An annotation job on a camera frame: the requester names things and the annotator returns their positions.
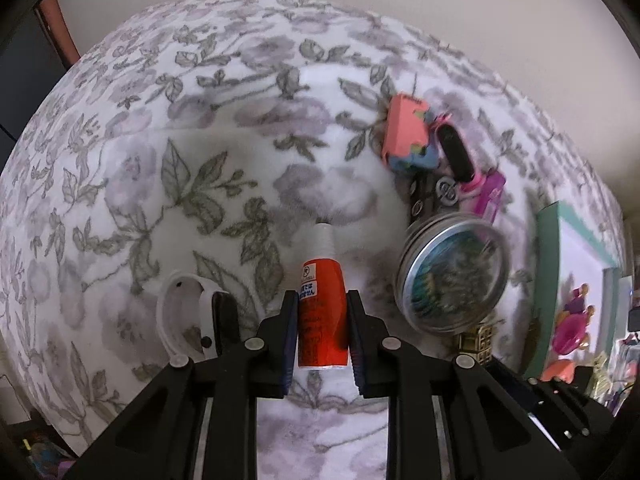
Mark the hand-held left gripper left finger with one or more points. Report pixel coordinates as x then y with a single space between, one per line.
289 340

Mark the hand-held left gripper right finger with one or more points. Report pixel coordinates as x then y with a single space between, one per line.
357 345

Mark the orange plastic toy box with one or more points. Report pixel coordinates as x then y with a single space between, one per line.
557 371

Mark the red glue tube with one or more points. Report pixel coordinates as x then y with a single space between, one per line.
322 290

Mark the toy doll with pink helmet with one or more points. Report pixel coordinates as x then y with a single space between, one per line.
572 335

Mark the round metal tin clear lid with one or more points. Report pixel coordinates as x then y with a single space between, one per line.
450 275

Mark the gold patterned metal bar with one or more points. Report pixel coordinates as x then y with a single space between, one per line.
480 342

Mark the teal rimmed white tray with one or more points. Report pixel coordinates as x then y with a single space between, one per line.
580 260

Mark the small purple plastic case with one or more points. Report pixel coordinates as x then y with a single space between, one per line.
492 192

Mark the pink watch with black face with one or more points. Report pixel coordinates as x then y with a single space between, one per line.
455 152

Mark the salmon and blue foam cube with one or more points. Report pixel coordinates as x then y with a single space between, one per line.
402 130

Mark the white wrist watch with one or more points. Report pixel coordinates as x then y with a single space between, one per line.
172 315

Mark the dark cabinet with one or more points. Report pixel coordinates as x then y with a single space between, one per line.
25 75

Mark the orange red board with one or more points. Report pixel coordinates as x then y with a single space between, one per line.
57 30

